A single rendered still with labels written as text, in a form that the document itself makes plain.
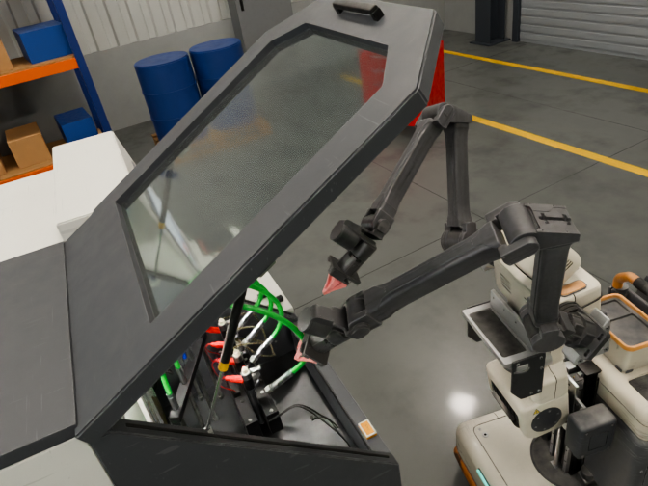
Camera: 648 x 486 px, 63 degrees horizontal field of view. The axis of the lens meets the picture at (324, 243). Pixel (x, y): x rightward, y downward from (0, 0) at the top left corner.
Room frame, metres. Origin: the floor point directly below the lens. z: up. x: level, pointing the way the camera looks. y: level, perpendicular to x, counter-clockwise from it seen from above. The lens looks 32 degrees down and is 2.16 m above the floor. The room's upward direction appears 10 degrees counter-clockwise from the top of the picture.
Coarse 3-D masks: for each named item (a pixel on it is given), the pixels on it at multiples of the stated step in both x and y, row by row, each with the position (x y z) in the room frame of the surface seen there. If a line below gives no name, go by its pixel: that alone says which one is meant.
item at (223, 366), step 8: (240, 296) 0.75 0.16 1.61; (240, 304) 0.75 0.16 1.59; (232, 312) 0.75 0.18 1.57; (240, 312) 0.75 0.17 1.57; (232, 320) 0.75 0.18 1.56; (232, 328) 0.75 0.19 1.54; (232, 336) 0.74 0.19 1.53; (224, 344) 0.75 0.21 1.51; (232, 344) 0.74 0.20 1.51; (224, 352) 0.74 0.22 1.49; (224, 360) 0.74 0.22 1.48; (224, 368) 0.74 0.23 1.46; (216, 392) 0.73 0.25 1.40; (216, 400) 0.73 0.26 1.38; (208, 424) 0.73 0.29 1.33; (208, 432) 0.72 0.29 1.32
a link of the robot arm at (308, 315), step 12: (300, 312) 0.93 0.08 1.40; (312, 312) 0.89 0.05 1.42; (324, 312) 0.90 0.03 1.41; (336, 312) 0.91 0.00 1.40; (300, 324) 0.91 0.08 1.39; (312, 324) 0.88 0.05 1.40; (324, 324) 0.89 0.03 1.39; (336, 324) 0.88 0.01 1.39; (360, 324) 0.86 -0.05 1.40; (324, 336) 0.89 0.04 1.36; (348, 336) 0.87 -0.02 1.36; (360, 336) 0.86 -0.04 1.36
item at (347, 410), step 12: (312, 372) 1.27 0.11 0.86; (324, 372) 1.18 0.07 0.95; (324, 384) 1.17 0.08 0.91; (336, 384) 1.12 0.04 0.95; (336, 396) 1.08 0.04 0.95; (348, 396) 1.07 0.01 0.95; (336, 408) 1.10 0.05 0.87; (348, 408) 1.03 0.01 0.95; (360, 408) 1.02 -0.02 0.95; (348, 420) 1.01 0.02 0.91; (360, 420) 0.98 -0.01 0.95; (348, 432) 1.03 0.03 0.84; (360, 432) 0.94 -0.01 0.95; (360, 444) 0.95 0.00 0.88; (372, 444) 0.90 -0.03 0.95; (384, 444) 0.89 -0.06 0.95
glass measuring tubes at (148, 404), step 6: (150, 390) 1.07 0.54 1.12; (144, 396) 0.99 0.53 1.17; (150, 396) 1.00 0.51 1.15; (156, 396) 1.10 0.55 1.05; (138, 402) 0.98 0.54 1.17; (144, 402) 1.00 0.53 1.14; (150, 402) 1.00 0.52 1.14; (156, 402) 1.07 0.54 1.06; (144, 408) 0.98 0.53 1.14; (150, 408) 0.99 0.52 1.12; (156, 408) 1.01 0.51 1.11; (162, 408) 1.11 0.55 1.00; (144, 414) 0.98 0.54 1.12; (150, 414) 1.01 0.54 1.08; (156, 414) 1.00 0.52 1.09; (162, 414) 1.07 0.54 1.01; (168, 414) 1.12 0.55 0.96; (150, 420) 0.98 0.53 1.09; (156, 420) 0.99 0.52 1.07; (162, 420) 1.00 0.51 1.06; (168, 420) 1.09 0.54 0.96
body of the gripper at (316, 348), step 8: (312, 336) 0.95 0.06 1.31; (312, 344) 0.93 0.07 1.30; (320, 344) 0.92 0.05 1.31; (328, 344) 0.91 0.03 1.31; (304, 352) 0.91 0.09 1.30; (312, 352) 0.92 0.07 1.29; (320, 352) 0.93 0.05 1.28; (328, 352) 0.94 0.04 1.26; (312, 360) 0.91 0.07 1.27; (320, 360) 0.91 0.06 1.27
